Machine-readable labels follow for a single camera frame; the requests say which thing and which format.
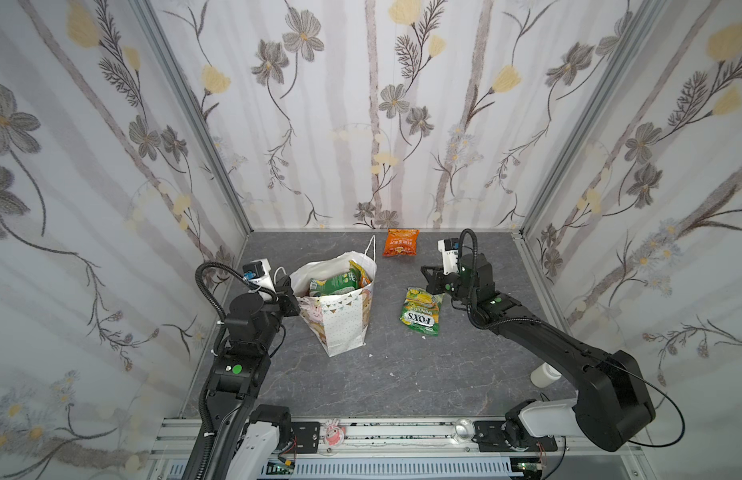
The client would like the green Fox's candy bag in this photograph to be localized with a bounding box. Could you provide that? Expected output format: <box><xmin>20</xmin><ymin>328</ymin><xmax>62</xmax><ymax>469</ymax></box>
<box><xmin>308</xmin><ymin>269</ymin><xmax>361</xmax><ymax>297</ymax></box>
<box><xmin>400</xmin><ymin>287</ymin><xmax>444</xmax><ymax>336</ymax></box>

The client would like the white paper bag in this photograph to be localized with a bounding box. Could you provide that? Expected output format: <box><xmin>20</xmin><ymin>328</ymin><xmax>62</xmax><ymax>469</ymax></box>
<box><xmin>289</xmin><ymin>238</ymin><xmax>377</xmax><ymax>357</ymax></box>

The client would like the orange snack bag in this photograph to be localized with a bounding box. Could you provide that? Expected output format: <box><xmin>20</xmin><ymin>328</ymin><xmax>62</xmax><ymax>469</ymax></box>
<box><xmin>349</xmin><ymin>260</ymin><xmax>372</xmax><ymax>288</ymax></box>

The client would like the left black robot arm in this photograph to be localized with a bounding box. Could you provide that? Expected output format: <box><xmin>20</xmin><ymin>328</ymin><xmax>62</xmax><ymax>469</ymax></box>
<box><xmin>182</xmin><ymin>259</ymin><xmax>299</xmax><ymax>479</ymax></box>

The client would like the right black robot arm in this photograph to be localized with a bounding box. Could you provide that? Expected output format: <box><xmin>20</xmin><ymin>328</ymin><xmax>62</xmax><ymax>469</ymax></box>
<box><xmin>421</xmin><ymin>229</ymin><xmax>656</xmax><ymax>452</ymax></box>

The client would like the pink cartoon sticker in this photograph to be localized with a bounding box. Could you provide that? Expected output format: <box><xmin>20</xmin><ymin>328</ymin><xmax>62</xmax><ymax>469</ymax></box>
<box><xmin>324</xmin><ymin>419</ymin><xmax>346</xmax><ymax>447</ymax></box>

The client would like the white plastic bottle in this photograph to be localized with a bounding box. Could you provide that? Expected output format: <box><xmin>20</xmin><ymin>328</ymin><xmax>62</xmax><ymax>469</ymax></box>
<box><xmin>530</xmin><ymin>363</ymin><xmax>562</xmax><ymax>389</ymax></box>

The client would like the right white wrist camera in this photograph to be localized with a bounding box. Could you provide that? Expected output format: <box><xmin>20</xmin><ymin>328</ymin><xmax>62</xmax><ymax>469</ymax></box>
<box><xmin>438</xmin><ymin>238</ymin><xmax>460</xmax><ymax>275</ymax></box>

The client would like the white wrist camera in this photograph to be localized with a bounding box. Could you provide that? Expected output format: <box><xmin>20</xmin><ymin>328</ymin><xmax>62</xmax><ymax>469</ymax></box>
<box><xmin>240</xmin><ymin>258</ymin><xmax>275</xmax><ymax>296</ymax></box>
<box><xmin>438</xmin><ymin>238</ymin><xmax>460</xmax><ymax>275</ymax></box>

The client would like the orange chip bag by wall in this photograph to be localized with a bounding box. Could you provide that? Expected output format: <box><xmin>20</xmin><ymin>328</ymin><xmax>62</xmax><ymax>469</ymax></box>
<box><xmin>383</xmin><ymin>228</ymin><xmax>420</xmax><ymax>257</ymax></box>

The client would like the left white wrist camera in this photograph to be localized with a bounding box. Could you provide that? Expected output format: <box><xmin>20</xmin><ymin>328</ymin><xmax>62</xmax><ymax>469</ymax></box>
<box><xmin>240</xmin><ymin>258</ymin><xmax>275</xmax><ymax>296</ymax></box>

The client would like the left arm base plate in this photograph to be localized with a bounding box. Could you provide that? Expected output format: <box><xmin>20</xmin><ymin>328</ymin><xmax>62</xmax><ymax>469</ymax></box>
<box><xmin>276</xmin><ymin>421</ymin><xmax>322</xmax><ymax>455</ymax></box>

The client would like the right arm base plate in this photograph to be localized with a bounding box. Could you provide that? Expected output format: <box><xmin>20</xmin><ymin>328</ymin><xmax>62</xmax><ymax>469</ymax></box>
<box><xmin>472</xmin><ymin>420</ymin><xmax>559</xmax><ymax>453</ymax></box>

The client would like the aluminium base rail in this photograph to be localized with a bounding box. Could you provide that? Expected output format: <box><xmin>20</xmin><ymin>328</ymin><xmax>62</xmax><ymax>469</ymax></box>
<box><xmin>150</xmin><ymin>416</ymin><xmax>644</xmax><ymax>464</ymax></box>

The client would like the white vented cable tray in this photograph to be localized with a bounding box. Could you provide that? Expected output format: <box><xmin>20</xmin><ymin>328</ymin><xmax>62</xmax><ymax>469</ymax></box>
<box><xmin>254</xmin><ymin>457</ymin><xmax>524</xmax><ymax>479</ymax></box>

